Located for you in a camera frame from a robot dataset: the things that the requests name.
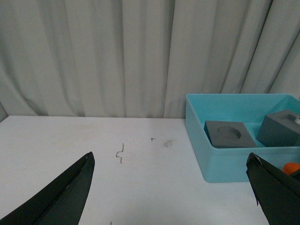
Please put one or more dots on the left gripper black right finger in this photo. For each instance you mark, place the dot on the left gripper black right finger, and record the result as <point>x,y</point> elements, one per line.
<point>277,192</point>

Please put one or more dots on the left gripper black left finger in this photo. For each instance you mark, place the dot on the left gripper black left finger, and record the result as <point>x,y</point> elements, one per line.
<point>61,202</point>

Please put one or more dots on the gray cube with square recess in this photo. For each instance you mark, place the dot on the gray cube with square recess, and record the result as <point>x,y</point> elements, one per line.
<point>280,129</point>

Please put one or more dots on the gray block with round recess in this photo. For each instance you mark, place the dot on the gray block with round recess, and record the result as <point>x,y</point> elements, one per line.
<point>228,134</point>

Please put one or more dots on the light blue plastic box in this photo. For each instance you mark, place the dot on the light blue plastic box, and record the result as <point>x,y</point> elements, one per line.
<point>229,164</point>

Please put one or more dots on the orange cylindrical part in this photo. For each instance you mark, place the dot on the orange cylindrical part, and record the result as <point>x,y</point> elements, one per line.
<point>290,168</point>

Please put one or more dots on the white pleated curtain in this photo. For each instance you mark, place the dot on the white pleated curtain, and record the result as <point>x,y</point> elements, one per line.
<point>140,58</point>

